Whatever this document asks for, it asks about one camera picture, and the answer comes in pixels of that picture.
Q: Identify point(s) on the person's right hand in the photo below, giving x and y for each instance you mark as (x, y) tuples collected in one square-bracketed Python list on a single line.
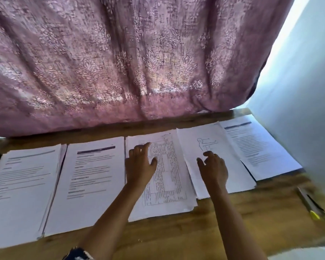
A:
[(214, 173)]

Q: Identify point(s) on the person's left hand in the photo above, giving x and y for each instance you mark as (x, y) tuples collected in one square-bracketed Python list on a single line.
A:
[(140, 169)]

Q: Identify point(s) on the table-print paper pile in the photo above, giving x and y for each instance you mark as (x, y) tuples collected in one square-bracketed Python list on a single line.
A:
[(170, 192)]

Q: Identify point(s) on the dark-header text paper pile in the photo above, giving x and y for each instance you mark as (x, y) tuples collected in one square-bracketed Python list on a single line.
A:
[(86, 192)]

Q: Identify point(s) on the grey-header text paper pile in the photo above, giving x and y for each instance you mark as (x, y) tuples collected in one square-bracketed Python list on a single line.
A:
[(19, 197)]

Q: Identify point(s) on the person's left forearm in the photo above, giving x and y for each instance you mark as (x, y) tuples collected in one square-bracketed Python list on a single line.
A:
[(111, 224)]

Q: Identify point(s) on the person's right forearm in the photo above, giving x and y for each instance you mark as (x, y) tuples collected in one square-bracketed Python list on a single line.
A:
[(235, 227)]

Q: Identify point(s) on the silver yellow black stapler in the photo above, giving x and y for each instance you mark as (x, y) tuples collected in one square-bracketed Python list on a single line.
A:
[(311, 204)]

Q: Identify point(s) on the pink patterned curtain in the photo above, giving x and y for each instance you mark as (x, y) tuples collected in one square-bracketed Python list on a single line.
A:
[(135, 56)]

